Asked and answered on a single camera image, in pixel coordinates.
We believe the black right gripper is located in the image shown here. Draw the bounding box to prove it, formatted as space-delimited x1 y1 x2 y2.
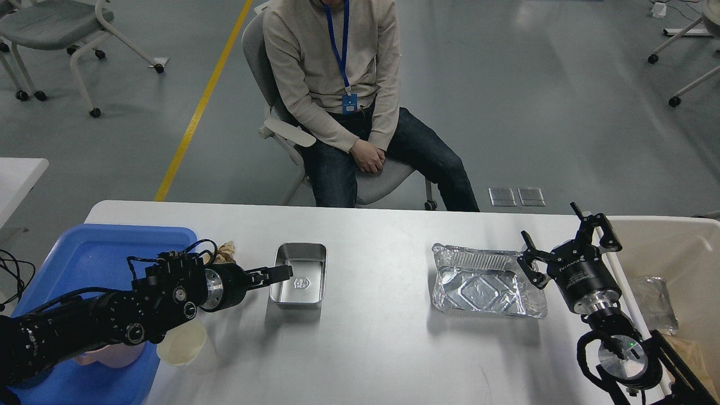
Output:
517 202 623 314

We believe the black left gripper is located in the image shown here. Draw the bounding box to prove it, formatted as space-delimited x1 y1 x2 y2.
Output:
200 263 293 313

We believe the stainless steel rectangular container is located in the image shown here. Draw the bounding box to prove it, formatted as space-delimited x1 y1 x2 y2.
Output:
269 242 327 310

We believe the pink ribbed mug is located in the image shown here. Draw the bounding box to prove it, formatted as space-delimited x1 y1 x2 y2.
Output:
73 343 146 369

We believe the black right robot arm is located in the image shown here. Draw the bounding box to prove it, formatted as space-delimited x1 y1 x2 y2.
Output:
517 202 716 404

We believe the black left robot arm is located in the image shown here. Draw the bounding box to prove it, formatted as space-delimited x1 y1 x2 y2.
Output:
1 245 293 404

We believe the crumpled brown paper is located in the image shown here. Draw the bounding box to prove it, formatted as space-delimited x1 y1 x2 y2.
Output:
213 241 236 264

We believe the right metal floor plate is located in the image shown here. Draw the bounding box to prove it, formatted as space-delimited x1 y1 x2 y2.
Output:
517 187 547 207

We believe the metal floor plate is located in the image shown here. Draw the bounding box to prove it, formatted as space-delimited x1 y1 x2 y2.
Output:
488 187 517 207
517 187 547 207

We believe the left metal floor plate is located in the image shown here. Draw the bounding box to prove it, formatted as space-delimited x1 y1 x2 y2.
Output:
488 187 517 207

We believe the clear plastic bag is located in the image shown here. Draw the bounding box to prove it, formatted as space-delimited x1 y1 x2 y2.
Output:
628 275 679 335

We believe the aluminium foil tray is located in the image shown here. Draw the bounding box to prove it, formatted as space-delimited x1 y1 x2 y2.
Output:
430 243 548 320

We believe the beige plastic bin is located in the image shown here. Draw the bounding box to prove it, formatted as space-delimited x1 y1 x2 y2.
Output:
605 216 719 389

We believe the white paper cup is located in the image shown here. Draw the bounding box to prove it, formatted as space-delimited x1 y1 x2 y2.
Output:
156 318 219 375

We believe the grey office chair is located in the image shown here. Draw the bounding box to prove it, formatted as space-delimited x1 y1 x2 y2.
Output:
241 3 415 206

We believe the brown paper in bin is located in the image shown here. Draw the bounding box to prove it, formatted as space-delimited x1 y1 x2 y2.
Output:
661 334 719 402

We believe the blue plastic tray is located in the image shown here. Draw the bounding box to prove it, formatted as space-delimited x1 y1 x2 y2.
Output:
10 224 196 404

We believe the seated person beige sweater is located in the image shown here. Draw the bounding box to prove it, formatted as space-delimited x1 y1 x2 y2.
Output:
263 1 479 212

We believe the chair legs top right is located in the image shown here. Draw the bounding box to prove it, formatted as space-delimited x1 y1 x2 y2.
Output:
646 1 719 108

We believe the white side table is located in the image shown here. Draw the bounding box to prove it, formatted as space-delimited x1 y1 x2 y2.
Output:
1 157 49 227

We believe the grey chair top left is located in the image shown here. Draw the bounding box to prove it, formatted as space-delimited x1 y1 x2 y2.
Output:
1 1 165 118

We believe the blue lanyard badge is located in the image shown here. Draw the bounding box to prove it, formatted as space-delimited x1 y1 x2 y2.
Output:
322 1 358 115

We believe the black cables left edge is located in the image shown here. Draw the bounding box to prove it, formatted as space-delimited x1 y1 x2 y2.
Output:
0 249 35 313

